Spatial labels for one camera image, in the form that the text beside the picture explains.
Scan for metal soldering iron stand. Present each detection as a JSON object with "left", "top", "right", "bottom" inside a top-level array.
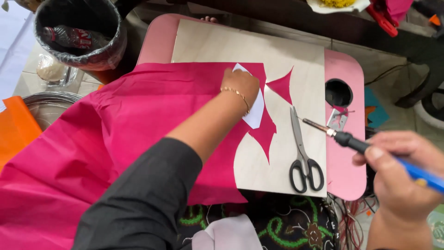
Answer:
[{"left": 326, "top": 106, "right": 356, "bottom": 132}]

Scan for gold bracelet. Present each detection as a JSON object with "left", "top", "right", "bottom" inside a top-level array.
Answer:
[{"left": 220, "top": 86, "right": 251, "bottom": 117}]

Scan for blue black soldering iron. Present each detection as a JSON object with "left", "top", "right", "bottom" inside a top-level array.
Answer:
[{"left": 302, "top": 118, "right": 444, "bottom": 195}]

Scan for orange fabric sheet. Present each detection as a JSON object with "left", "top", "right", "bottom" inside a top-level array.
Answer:
[{"left": 0, "top": 96, "right": 43, "bottom": 173}]

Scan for black furniture leg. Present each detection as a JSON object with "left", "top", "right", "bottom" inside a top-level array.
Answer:
[{"left": 395, "top": 61, "right": 444, "bottom": 109}]

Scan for teal paper piece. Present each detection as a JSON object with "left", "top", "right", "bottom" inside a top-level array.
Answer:
[{"left": 364, "top": 86, "right": 391, "bottom": 128}]

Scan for black embroidered garment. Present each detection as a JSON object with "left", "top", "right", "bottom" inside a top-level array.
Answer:
[{"left": 177, "top": 190, "right": 341, "bottom": 250}]

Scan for white round bowl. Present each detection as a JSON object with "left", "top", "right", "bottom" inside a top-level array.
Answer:
[{"left": 412, "top": 100, "right": 444, "bottom": 131}]

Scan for clear plastic bottle red label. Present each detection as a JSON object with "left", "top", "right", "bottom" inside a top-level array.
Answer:
[{"left": 41, "top": 25, "right": 106, "bottom": 50}]

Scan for small pink fabric scrap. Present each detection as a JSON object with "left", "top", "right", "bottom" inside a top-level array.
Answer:
[{"left": 266, "top": 66, "right": 295, "bottom": 106}]

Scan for person's right hand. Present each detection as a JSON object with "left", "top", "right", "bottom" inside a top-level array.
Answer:
[{"left": 352, "top": 130, "right": 444, "bottom": 223}]

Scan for light wooden board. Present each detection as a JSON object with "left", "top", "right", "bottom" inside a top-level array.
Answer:
[{"left": 171, "top": 19, "right": 328, "bottom": 198}]

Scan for pink lap table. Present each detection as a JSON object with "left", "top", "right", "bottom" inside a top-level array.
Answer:
[{"left": 137, "top": 13, "right": 368, "bottom": 201}]

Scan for person's left hand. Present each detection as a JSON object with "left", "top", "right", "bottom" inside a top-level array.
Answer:
[{"left": 221, "top": 67, "right": 261, "bottom": 115}]

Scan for black handled scissors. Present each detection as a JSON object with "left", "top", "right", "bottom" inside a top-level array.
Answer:
[{"left": 289, "top": 106, "right": 325, "bottom": 194}]

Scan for white cloth sheet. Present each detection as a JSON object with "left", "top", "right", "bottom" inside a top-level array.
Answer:
[{"left": 0, "top": 0, "right": 36, "bottom": 102}]

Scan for bundle of red wires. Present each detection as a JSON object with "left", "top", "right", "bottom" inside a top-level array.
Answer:
[{"left": 332, "top": 195, "right": 379, "bottom": 250}]

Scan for large pink fabric sheet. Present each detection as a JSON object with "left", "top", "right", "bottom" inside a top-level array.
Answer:
[{"left": 0, "top": 62, "right": 278, "bottom": 250}]

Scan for pale lilac cloth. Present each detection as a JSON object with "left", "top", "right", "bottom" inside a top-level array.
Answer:
[{"left": 191, "top": 213, "right": 264, "bottom": 250}]

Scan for round steel tray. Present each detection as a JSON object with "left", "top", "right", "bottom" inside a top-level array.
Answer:
[{"left": 22, "top": 91, "right": 84, "bottom": 132}]

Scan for black sleeve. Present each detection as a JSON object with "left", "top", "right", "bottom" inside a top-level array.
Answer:
[{"left": 71, "top": 137, "right": 204, "bottom": 250}]

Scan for red plastic tool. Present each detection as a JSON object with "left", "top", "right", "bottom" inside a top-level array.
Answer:
[{"left": 366, "top": 0, "right": 399, "bottom": 38}]

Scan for clear plastic bag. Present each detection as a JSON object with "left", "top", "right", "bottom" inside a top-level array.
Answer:
[{"left": 36, "top": 53, "right": 79, "bottom": 88}]

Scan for black bin with plastic liner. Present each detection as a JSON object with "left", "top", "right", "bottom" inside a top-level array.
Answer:
[{"left": 33, "top": 0, "right": 128, "bottom": 72}]

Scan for white plate with yellow flowers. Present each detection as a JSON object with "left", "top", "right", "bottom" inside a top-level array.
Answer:
[{"left": 306, "top": 0, "right": 371, "bottom": 15}]

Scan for white paper template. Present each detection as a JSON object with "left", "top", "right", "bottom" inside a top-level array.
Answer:
[{"left": 232, "top": 63, "right": 265, "bottom": 130}]

